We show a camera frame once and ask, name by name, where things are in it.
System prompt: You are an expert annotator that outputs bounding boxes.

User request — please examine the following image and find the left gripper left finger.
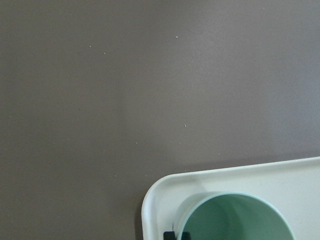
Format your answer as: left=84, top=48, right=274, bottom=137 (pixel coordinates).
left=163, top=231, right=175, bottom=240

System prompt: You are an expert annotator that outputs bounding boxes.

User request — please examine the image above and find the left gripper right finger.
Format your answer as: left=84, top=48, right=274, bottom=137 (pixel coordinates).
left=182, top=231, right=191, bottom=240

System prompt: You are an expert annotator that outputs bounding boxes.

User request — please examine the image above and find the green plastic cup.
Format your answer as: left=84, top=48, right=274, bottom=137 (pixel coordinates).
left=172, top=191, right=296, bottom=240

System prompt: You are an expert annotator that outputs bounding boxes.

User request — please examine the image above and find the cream serving tray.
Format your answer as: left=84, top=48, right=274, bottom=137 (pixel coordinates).
left=141, top=157, right=320, bottom=240

